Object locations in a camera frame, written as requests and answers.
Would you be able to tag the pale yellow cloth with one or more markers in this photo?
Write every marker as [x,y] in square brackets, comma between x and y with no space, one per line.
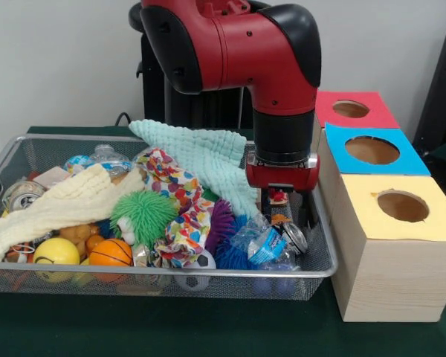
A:
[67,201]

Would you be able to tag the colourful patterned cloth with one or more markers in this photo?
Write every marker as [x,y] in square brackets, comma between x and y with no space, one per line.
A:
[180,201]

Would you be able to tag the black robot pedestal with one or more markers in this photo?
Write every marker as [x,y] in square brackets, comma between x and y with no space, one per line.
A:
[193,111]

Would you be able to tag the purple spiky ball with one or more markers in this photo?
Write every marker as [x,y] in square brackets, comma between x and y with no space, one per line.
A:
[219,223]

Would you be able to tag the green spiky ball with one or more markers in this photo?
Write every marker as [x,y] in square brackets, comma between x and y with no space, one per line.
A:
[143,216]

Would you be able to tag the wooden box with three holes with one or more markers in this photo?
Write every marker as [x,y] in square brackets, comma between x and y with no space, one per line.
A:
[394,275]

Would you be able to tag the crushed silver can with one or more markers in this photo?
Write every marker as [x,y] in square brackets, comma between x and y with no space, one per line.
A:
[296,238]

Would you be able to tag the red spiky toy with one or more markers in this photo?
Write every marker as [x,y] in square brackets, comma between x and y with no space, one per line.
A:
[279,197]

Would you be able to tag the crushed clear water bottle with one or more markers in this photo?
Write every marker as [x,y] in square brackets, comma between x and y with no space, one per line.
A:
[264,242]

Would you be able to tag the small orange toy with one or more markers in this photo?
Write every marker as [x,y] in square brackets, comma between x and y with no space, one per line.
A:
[280,219]

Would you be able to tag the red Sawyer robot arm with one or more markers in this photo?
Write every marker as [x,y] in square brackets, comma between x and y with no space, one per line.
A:
[260,52]

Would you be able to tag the mint green cloth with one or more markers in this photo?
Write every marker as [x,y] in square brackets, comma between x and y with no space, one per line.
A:
[201,152]

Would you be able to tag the yellow smiley ball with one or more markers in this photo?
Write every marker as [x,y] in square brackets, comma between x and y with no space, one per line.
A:
[56,254]

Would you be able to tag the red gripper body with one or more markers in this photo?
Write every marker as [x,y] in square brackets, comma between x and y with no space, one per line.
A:
[282,175]

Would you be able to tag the orange toy basketball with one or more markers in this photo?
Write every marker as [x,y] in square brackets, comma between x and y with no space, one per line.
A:
[110,254]

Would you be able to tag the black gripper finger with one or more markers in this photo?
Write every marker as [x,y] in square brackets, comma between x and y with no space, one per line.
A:
[269,207]
[291,204]

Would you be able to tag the shallow clear mesh bin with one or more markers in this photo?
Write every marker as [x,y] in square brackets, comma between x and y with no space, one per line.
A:
[316,260]

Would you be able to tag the blue spiky ball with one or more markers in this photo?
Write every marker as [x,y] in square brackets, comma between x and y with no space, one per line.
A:
[232,253]

